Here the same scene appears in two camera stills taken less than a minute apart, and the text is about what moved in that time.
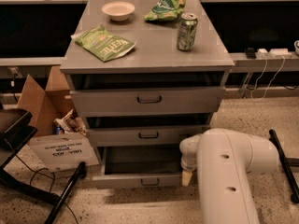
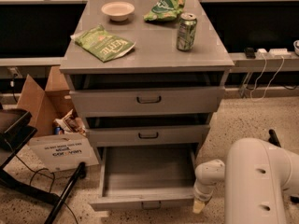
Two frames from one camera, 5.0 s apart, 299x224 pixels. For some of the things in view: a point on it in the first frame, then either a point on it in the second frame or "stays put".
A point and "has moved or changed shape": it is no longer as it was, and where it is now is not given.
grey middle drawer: [142, 135] stays put
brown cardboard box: [61, 142] stays put
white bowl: [118, 10] stays put
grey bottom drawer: [139, 166] has moved or changed shape
